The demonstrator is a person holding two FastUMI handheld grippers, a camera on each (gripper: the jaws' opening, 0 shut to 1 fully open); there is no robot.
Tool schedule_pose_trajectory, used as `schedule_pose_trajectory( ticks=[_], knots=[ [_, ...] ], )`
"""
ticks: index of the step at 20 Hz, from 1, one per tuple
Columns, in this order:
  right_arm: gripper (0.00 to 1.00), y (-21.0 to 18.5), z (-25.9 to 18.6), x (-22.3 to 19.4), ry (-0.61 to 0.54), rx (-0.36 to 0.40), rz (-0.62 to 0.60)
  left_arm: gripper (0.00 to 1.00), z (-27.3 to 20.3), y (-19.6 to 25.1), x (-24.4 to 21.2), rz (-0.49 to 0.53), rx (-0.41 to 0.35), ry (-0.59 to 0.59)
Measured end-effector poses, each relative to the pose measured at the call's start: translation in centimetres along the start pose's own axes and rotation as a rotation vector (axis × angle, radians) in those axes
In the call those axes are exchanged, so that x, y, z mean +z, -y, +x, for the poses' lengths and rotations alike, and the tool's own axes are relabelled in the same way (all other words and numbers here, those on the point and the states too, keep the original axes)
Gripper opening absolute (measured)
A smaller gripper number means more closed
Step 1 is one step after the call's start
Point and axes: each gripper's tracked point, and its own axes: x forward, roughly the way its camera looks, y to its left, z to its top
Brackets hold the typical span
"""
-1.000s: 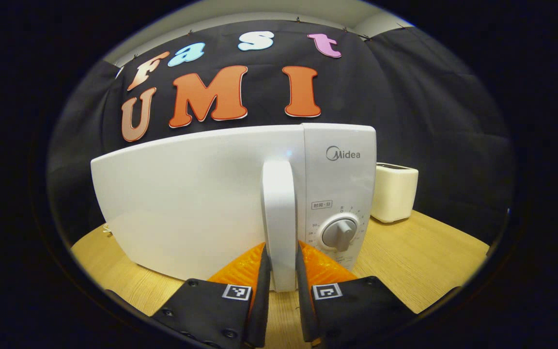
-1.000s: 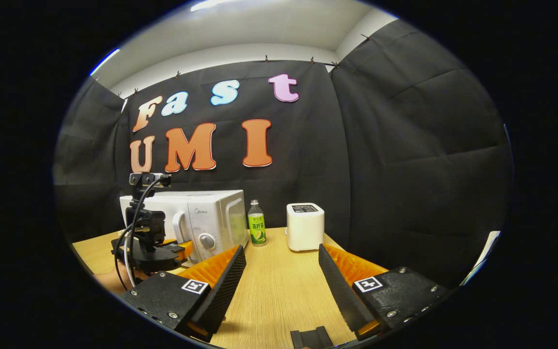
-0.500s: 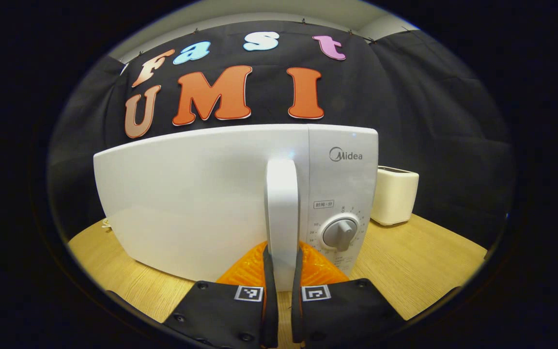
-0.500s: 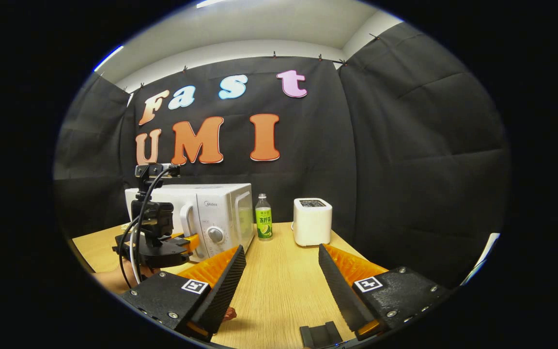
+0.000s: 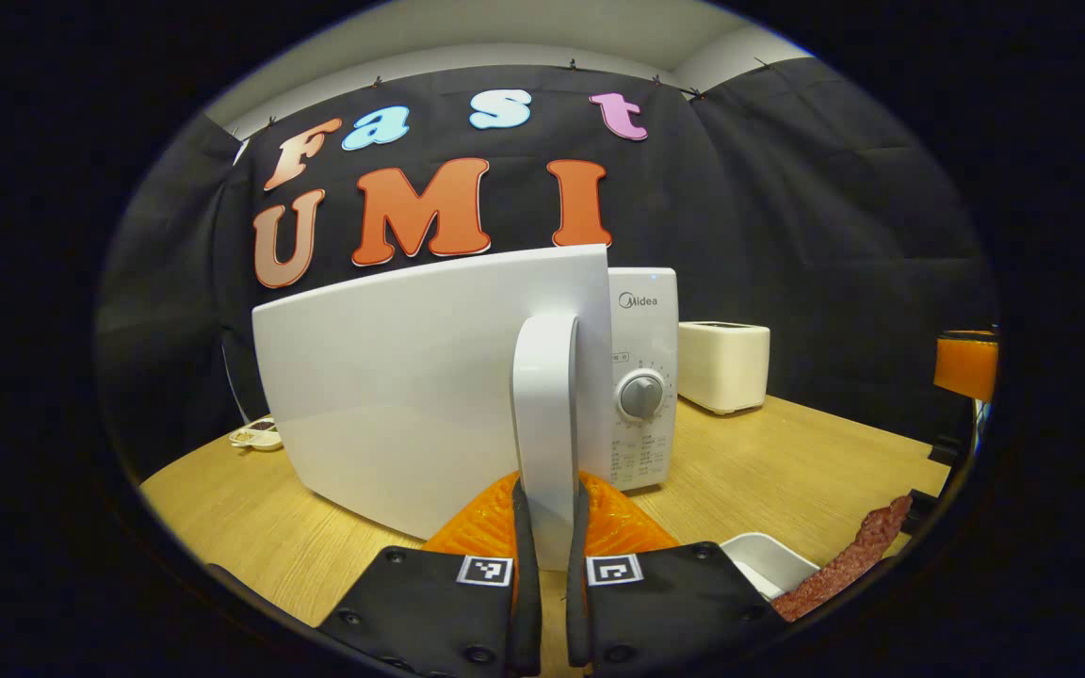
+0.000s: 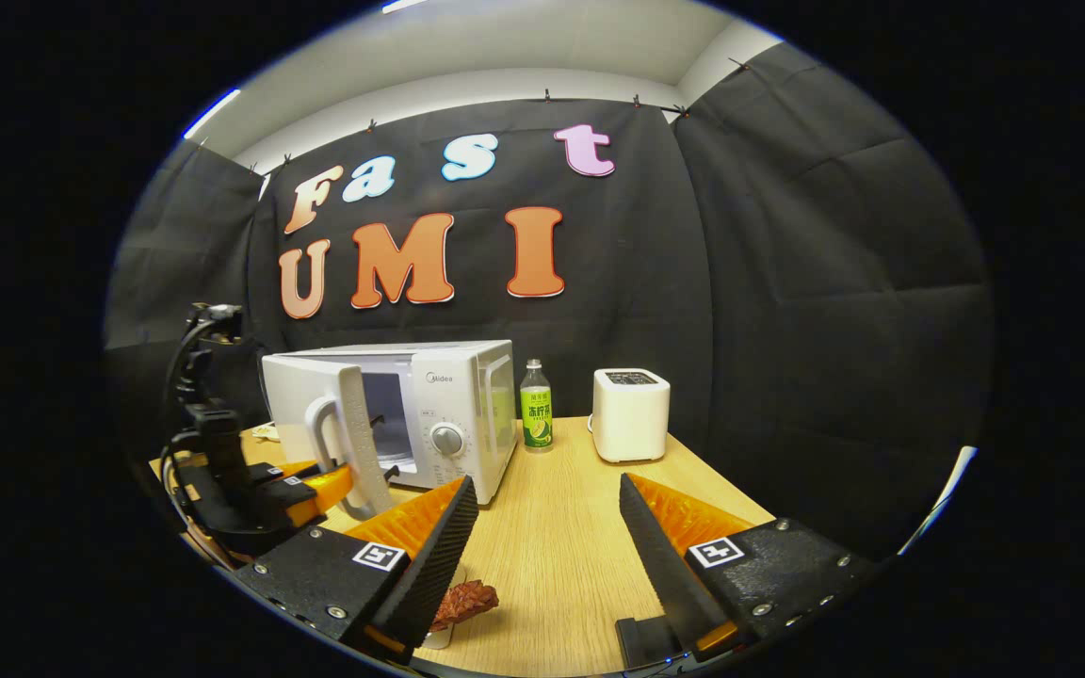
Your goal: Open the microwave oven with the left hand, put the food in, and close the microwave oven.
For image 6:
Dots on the black block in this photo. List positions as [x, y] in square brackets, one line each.
[646, 645]

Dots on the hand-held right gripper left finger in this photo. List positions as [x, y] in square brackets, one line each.
[434, 574]

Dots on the green label drink bottle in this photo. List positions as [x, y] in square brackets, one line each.
[536, 414]

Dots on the reddish brown meat piece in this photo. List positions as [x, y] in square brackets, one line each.
[467, 601]

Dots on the white divided snack dish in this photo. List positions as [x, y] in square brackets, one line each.
[266, 432]

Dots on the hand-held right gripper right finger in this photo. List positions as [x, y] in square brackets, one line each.
[660, 574]

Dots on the white microwave oven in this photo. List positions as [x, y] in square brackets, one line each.
[462, 395]

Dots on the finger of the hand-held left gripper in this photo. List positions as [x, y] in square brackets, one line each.
[326, 490]
[288, 467]

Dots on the ceiling light panel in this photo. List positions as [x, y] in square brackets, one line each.
[211, 115]
[403, 5]

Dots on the white toaster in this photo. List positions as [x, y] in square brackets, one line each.
[630, 419]

